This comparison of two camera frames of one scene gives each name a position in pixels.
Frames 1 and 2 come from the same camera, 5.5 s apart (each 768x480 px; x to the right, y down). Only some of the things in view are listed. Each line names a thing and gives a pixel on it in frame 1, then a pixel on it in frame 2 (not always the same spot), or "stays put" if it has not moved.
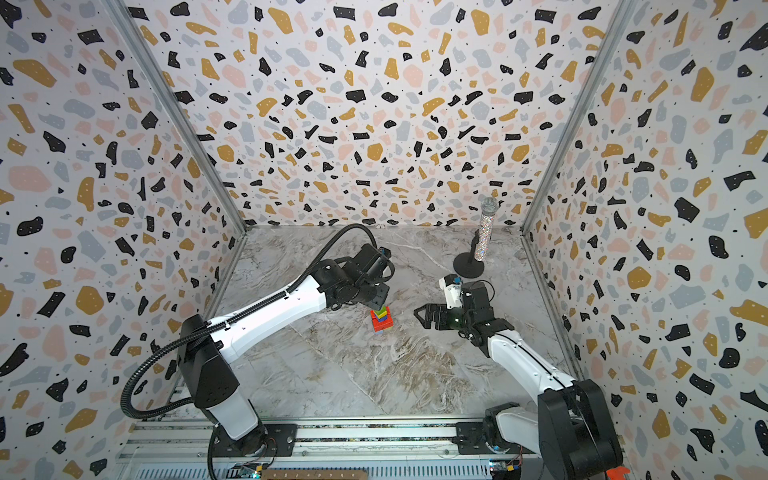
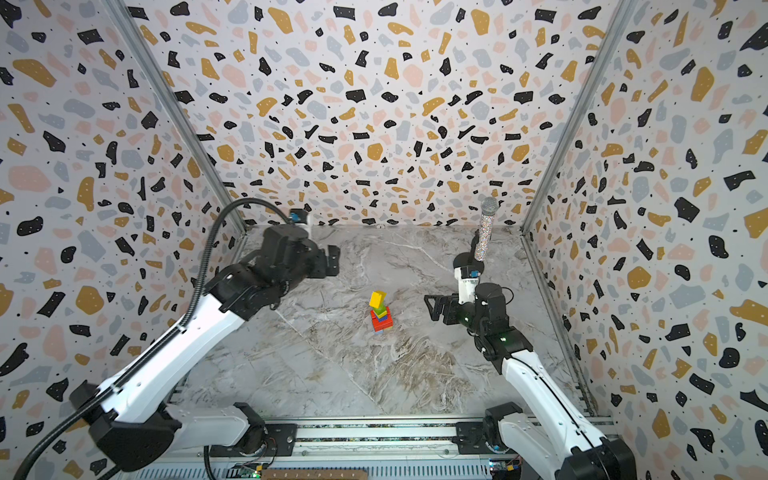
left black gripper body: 374,295 → 311,265
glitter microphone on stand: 470,264 stays put
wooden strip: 315,474 stays put
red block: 381,325 stays put
